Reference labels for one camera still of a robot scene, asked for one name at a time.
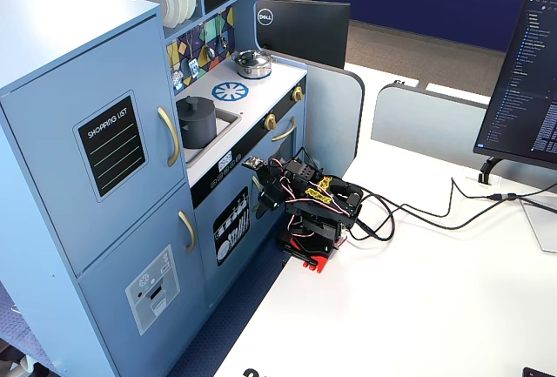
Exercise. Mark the dark gray toy pot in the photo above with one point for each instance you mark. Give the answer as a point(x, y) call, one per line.
point(198, 131)

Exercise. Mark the gray monitor base plate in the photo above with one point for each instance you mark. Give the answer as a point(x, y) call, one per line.
point(541, 224)

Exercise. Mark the hanging silver slotted skimmer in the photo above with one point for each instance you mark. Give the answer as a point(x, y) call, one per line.
point(176, 77)

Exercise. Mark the hanging silver toy spatula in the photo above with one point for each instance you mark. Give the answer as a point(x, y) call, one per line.
point(193, 67)

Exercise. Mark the blue wooden toy kitchen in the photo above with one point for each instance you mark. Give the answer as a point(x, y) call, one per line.
point(56, 89)

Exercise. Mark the gray toy sink basin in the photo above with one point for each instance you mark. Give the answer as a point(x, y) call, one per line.
point(226, 122)

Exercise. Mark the hanging small silver spoon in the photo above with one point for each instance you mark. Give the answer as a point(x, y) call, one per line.
point(223, 42)

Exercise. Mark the silver metal toy pot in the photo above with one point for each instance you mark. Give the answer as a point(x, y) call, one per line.
point(254, 71)

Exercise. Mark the black phone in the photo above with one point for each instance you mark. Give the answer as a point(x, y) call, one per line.
point(539, 372)

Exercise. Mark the small wrist camera board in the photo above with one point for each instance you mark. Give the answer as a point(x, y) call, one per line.
point(254, 163)

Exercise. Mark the black shopping list chalkboard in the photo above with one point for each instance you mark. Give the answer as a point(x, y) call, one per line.
point(111, 146)

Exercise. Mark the red robot base clamp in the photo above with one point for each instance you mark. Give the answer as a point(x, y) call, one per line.
point(320, 259)

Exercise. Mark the black Dell monitor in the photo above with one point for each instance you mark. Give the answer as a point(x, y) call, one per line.
point(304, 31)

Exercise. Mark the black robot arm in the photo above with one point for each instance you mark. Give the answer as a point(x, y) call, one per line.
point(324, 216)

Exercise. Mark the hanging silver toy ladle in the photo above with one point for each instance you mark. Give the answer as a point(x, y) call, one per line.
point(210, 51)

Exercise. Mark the tall gray desk divider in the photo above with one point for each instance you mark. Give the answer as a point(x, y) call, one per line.
point(330, 116)

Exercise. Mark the gold stove knob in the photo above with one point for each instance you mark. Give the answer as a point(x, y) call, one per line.
point(270, 122)
point(298, 94)

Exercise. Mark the silver glass pot lid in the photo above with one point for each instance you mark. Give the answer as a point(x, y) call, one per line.
point(250, 58)

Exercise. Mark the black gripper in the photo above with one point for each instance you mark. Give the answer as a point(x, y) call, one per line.
point(264, 194)

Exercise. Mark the black monitor with code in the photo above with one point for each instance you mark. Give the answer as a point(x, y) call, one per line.
point(522, 81)

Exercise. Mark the low gray desk divider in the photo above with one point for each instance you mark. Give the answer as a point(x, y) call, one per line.
point(426, 122)

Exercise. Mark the dark gray pot lid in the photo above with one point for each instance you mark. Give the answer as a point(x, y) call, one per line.
point(195, 106)

